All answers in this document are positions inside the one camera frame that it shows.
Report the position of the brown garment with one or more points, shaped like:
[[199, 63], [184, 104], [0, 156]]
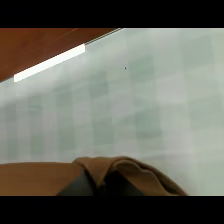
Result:
[[30, 178]]

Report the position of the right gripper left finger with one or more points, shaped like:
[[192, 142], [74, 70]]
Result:
[[77, 186]]

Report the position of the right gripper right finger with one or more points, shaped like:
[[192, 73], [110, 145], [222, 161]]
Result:
[[123, 188]]

